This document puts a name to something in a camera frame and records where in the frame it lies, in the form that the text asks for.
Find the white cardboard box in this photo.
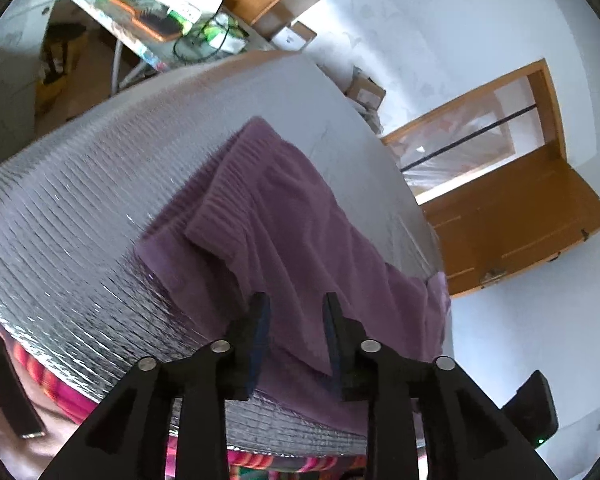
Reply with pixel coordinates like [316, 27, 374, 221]
[272, 21, 318, 53]

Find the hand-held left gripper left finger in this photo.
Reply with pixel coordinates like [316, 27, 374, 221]
[37, 291, 272, 480]

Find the small folding table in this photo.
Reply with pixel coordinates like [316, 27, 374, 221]
[67, 0, 276, 96]

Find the black flat bar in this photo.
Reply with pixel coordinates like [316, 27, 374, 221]
[0, 327, 46, 438]

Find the brown cardboard box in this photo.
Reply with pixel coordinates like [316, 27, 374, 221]
[345, 65, 387, 111]

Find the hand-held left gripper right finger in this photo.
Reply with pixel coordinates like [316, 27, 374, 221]
[322, 292, 556, 480]

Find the black pole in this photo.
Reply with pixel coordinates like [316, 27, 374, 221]
[400, 104, 537, 171]

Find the orange-edged black tray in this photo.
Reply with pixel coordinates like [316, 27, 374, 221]
[112, 0, 193, 43]

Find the striped colourful bedsheet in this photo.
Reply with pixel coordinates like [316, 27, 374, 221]
[10, 340, 376, 480]

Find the clear plastic door curtain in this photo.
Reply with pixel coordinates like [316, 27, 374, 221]
[390, 77, 536, 196]

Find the white cabinet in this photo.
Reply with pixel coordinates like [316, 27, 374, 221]
[0, 0, 66, 126]

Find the wooden door frame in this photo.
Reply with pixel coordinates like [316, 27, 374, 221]
[380, 58, 568, 206]

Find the thin black cable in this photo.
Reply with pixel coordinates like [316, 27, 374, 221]
[172, 10, 241, 63]

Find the wooden door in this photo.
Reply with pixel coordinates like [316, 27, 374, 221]
[420, 147, 600, 298]

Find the purple fleece garment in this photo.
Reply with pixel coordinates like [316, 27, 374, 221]
[135, 116, 452, 433]

